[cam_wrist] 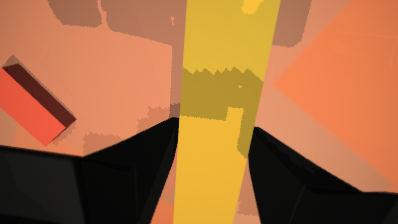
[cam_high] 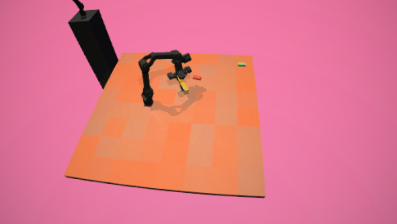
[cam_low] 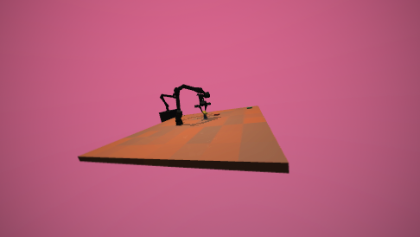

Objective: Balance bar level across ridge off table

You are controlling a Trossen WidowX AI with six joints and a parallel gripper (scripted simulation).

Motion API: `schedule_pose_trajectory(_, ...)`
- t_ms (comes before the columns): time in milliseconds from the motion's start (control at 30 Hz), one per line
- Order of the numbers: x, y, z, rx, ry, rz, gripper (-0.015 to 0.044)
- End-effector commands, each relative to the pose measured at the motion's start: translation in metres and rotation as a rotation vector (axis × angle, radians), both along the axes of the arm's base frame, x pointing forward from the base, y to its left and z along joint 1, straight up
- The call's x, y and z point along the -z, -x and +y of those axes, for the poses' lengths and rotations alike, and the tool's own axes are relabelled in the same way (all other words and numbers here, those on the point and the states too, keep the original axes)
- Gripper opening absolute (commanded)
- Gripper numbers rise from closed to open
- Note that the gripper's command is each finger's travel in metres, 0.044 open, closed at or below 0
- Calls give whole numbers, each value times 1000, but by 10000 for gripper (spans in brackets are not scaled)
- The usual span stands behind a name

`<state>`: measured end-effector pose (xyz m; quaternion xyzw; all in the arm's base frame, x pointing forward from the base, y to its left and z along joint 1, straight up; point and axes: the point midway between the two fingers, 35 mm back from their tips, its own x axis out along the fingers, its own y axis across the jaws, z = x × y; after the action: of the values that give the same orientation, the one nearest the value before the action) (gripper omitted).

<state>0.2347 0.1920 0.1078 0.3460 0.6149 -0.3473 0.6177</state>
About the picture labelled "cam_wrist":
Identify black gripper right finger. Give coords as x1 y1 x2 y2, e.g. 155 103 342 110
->
248 126 398 224

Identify yellow bar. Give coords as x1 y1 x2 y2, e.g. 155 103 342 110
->
173 0 281 224

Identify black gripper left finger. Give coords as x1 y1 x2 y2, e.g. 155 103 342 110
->
0 117 179 224

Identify orange-red rectangular bar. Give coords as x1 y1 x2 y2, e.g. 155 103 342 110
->
0 63 77 146

